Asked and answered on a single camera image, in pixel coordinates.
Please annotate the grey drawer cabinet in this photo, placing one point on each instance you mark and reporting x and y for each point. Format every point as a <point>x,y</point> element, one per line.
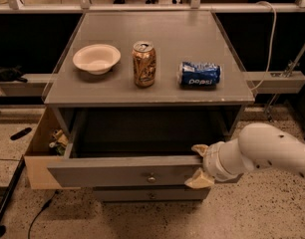
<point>134,93</point>

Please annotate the black pole on floor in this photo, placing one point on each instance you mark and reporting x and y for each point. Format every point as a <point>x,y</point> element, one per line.
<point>7,192</point>

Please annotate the metal railing frame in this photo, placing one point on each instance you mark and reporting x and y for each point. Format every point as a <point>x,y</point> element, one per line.
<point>70,6</point>

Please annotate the items in cardboard box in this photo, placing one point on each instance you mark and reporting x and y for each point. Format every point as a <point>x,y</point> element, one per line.
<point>58,142</point>

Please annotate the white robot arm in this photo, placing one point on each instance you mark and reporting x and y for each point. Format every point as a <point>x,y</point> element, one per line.
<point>258,146</point>

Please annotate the grey top drawer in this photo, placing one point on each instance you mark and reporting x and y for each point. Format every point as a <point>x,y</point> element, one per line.
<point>120,147</point>

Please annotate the grey drawer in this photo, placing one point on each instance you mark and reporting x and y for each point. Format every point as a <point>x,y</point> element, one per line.
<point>120,147</point>
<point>149,193</point>

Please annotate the black remote on floor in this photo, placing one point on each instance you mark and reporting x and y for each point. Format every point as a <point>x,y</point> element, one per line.
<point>21,133</point>

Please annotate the blue pepsi can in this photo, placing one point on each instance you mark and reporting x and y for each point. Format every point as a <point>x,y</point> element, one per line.
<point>193,74</point>

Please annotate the gold upright soda can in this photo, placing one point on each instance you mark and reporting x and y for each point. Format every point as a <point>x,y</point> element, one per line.
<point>144,59</point>

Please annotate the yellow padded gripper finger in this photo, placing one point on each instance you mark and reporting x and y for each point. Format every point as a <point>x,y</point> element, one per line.
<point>200,179</point>
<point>200,149</point>

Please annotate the cardboard box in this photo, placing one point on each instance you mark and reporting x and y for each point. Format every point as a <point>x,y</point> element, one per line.
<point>38,154</point>

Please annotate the white paper bowl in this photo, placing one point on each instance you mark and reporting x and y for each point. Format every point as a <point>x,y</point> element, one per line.
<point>96,59</point>

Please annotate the black cloth on ledge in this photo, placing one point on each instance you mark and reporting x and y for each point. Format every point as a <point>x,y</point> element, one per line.
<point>11,74</point>

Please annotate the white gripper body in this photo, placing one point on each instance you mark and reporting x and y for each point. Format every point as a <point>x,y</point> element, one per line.
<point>212,162</point>

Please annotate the grey bottom drawer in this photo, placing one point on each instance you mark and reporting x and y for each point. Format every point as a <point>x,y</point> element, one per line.
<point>149,193</point>

